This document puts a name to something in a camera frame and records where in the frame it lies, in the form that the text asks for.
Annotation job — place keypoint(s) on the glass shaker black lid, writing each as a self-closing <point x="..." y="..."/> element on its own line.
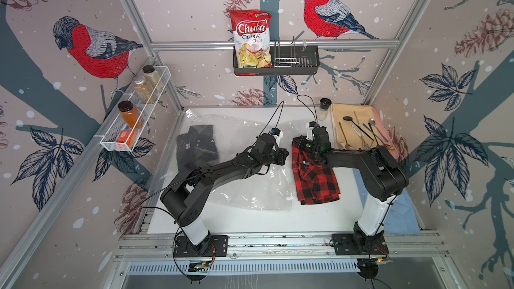
<point x="323" y="109"/>

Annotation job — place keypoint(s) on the clear plastic vacuum bag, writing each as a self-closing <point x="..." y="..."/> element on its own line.
<point x="271" y="191"/>

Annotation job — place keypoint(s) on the red black plaid cloth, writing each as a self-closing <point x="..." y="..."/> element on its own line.
<point x="315" y="184"/>

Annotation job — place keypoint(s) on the iridescent spoon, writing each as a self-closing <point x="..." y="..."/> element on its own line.
<point x="384" y="139"/>

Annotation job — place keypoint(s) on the gold spoon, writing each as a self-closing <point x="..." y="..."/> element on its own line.
<point x="345" y="133"/>

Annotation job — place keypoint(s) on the black ladle spoon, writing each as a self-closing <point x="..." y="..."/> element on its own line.
<point x="350" y="119"/>

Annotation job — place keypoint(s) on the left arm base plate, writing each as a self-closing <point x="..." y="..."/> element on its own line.
<point x="213" y="245"/>

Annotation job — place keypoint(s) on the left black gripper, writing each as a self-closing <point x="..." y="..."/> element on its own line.
<point x="283" y="154"/>

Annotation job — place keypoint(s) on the spice jar black lid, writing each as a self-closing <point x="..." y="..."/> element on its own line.
<point x="152" y="76"/>

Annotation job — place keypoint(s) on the clear acrylic wall shelf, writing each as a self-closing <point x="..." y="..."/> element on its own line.
<point x="108" y="140"/>

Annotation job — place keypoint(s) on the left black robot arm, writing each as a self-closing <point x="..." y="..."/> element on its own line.
<point x="185" y="197"/>

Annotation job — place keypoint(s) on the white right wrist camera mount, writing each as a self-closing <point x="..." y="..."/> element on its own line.
<point x="310" y="126"/>

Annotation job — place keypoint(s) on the spice jar silver lid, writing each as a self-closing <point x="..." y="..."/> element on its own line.
<point x="144" y="90"/>

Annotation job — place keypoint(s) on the white handled fork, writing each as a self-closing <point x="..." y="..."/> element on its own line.
<point x="363" y="142"/>

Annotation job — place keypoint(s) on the Chuba cassava chips bag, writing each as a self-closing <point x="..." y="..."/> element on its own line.
<point x="251" y="33"/>

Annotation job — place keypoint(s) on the small orange box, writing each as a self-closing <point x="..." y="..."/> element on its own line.
<point x="126" y="137"/>

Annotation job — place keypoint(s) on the folded blue cloth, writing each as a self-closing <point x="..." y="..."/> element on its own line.
<point x="396" y="213"/>

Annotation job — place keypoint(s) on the black wire wall basket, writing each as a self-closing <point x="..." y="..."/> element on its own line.
<point x="283" y="59"/>

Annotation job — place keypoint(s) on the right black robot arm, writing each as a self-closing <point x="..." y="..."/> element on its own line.
<point x="383" y="178"/>

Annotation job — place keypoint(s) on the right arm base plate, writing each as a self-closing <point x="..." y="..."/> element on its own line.
<point x="347" y="244"/>

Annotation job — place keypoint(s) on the beige cloth napkin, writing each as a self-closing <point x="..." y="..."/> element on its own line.
<point x="360" y="114"/>

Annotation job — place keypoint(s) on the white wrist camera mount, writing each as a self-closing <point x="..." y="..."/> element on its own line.
<point x="310" y="126"/>
<point x="276" y="132"/>

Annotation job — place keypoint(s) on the dark grey striped shirt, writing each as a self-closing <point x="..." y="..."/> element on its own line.
<point x="197" y="147"/>

